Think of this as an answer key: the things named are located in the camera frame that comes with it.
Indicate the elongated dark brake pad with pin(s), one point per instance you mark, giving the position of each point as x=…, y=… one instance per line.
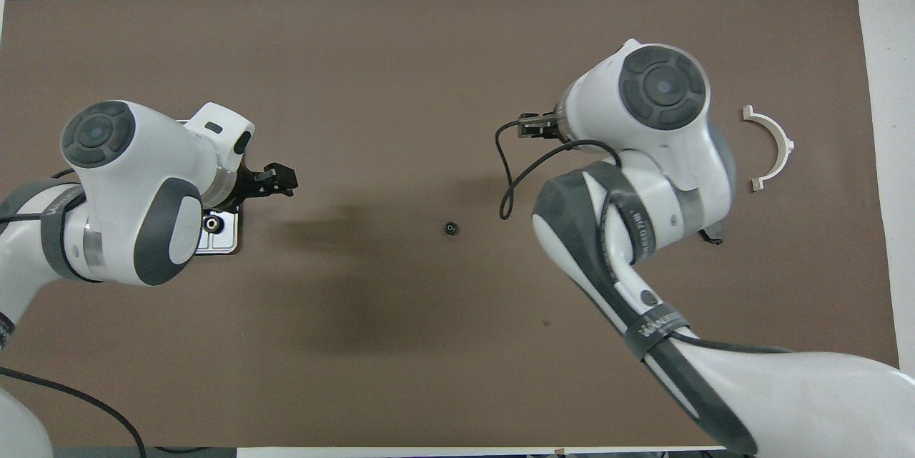
x=715, y=238

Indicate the brown table mat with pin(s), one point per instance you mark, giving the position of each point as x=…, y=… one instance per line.
x=400, y=86

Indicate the small black bearing gear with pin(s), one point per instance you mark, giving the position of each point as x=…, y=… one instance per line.
x=450, y=229

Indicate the white semicircular bracket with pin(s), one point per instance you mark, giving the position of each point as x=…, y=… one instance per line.
x=778, y=136

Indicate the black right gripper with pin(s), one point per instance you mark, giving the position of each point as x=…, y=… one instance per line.
x=552, y=126

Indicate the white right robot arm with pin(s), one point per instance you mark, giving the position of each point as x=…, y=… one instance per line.
x=658, y=158

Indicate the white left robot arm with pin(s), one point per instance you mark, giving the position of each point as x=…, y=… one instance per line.
x=129, y=179

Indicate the silver metal tray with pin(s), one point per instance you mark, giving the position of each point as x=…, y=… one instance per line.
x=227, y=240

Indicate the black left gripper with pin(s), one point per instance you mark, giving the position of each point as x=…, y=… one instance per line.
x=250, y=186

